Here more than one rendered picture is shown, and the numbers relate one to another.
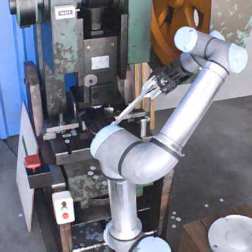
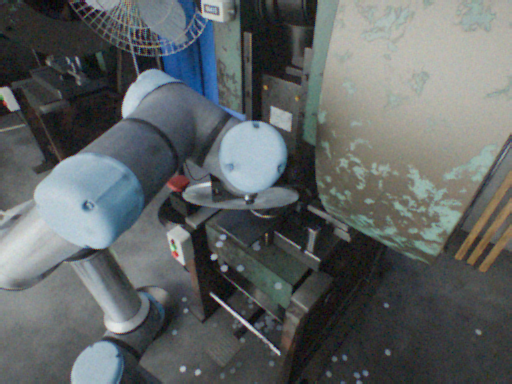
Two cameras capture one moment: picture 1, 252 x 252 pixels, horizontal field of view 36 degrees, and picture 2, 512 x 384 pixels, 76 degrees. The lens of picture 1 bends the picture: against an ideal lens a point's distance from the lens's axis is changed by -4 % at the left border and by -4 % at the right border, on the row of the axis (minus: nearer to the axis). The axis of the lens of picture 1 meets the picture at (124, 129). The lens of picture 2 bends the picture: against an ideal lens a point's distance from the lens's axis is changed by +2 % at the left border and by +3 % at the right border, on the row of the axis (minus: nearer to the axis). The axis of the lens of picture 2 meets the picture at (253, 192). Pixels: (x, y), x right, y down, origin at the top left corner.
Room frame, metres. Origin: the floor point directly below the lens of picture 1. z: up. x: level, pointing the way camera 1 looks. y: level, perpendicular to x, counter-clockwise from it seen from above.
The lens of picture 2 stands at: (1.06, -0.55, 1.48)
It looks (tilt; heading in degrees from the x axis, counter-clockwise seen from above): 41 degrees down; 61
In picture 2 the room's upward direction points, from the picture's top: straight up
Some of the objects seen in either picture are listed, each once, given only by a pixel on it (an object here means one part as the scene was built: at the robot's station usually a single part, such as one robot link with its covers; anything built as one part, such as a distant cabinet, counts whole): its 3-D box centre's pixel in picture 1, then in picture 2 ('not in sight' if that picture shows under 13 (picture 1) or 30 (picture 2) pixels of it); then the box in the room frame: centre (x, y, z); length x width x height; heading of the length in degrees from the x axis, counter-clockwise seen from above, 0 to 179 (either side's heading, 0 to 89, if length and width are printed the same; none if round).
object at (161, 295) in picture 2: not in sight; (144, 317); (0.97, 0.37, 0.04); 0.30 x 0.30 x 0.07
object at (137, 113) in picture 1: (130, 111); (333, 213); (1.63, -0.03, 0.76); 0.17 x 0.06 x 0.10; 110
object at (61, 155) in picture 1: (96, 132); (289, 207); (1.58, 0.13, 0.68); 0.45 x 0.30 x 0.06; 110
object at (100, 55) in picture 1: (97, 64); (289, 121); (1.54, 0.12, 1.04); 0.17 x 0.15 x 0.30; 20
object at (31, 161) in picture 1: (33, 167); (179, 188); (1.25, 0.36, 0.72); 0.07 x 0.06 x 0.08; 20
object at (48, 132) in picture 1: (60, 123); not in sight; (1.52, 0.29, 0.76); 0.17 x 0.06 x 0.10; 110
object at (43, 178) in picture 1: (41, 186); (187, 211); (1.25, 0.35, 0.62); 0.10 x 0.06 x 0.20; 110
